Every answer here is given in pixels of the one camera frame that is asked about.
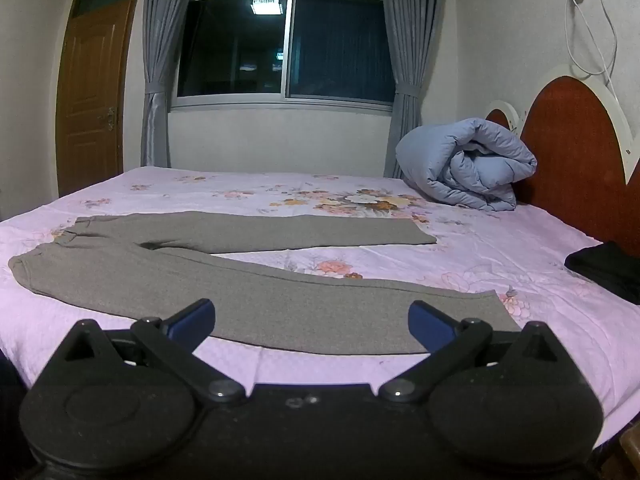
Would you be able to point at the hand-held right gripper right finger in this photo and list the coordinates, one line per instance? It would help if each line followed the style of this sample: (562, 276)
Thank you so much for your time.
(430, 324)

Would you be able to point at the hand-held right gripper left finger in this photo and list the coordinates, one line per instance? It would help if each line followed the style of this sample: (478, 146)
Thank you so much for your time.
(192, 321)

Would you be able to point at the grey pants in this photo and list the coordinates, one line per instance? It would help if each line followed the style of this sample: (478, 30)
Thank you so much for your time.
(240, 285)

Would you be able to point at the bed with pink floral sheet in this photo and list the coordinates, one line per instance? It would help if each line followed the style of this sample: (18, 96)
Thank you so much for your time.
(475, 260)

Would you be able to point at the rolled light blue duvet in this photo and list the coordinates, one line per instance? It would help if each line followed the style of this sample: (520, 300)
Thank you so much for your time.
(450, 160)

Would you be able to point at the black cloth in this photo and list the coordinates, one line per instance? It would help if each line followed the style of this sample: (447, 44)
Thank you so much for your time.
(610, 270)

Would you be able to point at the red-brown arched headboard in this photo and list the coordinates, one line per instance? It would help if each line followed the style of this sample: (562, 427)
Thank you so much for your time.
(570, 160)

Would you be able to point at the brown wooden door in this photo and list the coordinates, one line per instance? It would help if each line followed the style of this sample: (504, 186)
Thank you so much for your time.
(92, 100)

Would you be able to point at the grey curtain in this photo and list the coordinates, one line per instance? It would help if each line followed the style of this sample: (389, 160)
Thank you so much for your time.
(160, 50)
(410, 50)

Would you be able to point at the sliding glass window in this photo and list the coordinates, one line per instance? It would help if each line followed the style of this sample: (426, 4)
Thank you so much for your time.
(280, 45)

